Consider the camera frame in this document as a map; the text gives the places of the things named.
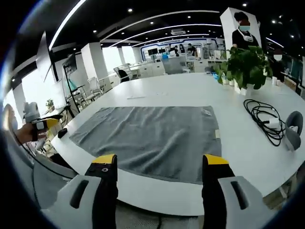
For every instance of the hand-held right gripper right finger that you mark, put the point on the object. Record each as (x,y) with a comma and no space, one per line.
(214,190)

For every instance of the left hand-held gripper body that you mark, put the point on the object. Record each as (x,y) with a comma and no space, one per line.
(31,112)

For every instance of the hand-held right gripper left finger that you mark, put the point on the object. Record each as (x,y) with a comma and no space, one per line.
(102,188)

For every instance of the grey towel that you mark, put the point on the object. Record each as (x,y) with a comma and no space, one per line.
(147,138)

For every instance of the person's left hand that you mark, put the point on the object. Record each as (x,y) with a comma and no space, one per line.
(25,134)

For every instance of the small black device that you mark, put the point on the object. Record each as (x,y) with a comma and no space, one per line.
(62,133)

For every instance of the black tripod stand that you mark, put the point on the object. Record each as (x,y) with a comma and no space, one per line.
(71,95)

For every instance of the grey mesh chair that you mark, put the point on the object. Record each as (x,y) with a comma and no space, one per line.
(52,171)

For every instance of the white office chair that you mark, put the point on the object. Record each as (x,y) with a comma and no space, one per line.
(94,86)

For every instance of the black office chair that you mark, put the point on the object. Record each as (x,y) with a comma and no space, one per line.
(122,74)

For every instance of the white power adapter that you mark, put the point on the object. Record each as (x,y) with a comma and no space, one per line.
(274,122)

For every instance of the grey round headset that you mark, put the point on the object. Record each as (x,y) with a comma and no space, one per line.
(294,133)

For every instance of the white table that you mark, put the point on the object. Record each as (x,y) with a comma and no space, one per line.
(181,90)

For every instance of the white plant pot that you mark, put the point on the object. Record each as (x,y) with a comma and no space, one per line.
(247,89)

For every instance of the blue packet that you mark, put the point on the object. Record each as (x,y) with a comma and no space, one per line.
(217,76)

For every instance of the green potted plant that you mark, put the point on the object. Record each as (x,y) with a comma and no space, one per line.
(247,64)

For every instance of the grey partition screen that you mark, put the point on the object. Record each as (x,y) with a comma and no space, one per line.
(174,65)

